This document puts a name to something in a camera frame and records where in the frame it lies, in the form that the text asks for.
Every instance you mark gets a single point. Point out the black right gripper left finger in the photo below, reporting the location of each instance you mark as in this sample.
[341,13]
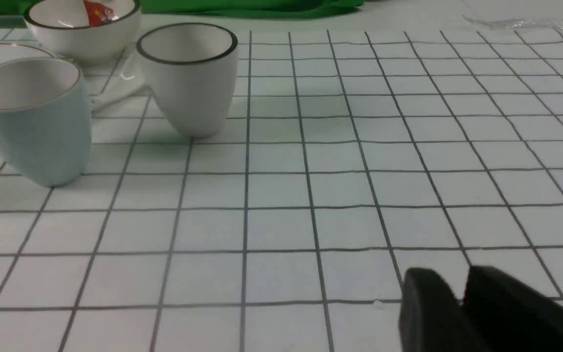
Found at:
[430,318]

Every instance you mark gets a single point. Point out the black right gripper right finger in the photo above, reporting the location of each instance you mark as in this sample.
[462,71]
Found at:
[509,315]

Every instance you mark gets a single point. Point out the pale green ceramic cup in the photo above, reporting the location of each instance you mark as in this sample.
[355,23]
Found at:
[45,120]

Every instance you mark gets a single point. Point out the white black-rimmed cup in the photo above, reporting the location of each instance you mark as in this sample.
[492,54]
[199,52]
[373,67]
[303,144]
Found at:
[191,69]

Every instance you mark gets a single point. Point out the white printed ceramic spoon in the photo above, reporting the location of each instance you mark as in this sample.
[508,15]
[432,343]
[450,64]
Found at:
[128,81]

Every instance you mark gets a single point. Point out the white bowl with red picture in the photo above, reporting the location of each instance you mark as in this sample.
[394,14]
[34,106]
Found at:
[88,31]

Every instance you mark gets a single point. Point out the green backdrop cloth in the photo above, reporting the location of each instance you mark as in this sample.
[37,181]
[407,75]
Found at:
[251,9]

